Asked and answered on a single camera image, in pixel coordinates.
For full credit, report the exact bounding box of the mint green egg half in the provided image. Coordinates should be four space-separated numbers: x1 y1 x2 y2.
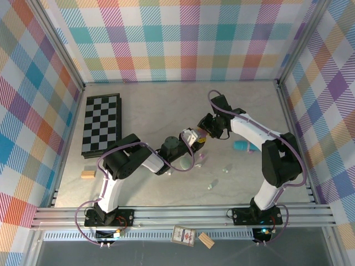
179 157 194 171

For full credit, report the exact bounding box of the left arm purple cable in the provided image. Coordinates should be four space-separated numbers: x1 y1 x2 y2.
75 132 195 246

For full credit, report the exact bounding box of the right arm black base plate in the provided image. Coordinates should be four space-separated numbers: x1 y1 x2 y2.
231 207 284 226

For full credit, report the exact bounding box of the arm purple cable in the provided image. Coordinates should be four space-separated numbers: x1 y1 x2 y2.
207 89 308 246
75 132 195 246

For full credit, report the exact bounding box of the black controller board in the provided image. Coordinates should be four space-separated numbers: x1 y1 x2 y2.
95 228 125 241
251 227 274 243

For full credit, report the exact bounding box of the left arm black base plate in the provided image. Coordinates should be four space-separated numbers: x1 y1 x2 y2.
84 209 135 227

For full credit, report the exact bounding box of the black grey folding chessboard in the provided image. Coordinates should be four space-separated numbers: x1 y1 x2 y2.
81 93 123 160

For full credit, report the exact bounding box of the aluminium frame post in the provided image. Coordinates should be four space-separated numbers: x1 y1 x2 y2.
27 0 85 92
277 0 335 86

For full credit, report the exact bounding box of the long aluminium mounting rail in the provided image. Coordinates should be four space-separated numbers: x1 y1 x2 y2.
29 203 337 231

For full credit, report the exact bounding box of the slotted grey cable duct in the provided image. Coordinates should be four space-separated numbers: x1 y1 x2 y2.
43 231 257 242

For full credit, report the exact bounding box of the aluminium side rail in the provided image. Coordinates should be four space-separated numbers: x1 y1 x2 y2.
274 79 320 206
48 83 86 208

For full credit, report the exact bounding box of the teal elongated plastic device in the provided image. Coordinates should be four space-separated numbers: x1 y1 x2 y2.
232 140 261 154

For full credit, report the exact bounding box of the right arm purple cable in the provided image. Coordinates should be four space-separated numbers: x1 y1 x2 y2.
207 89 308 246

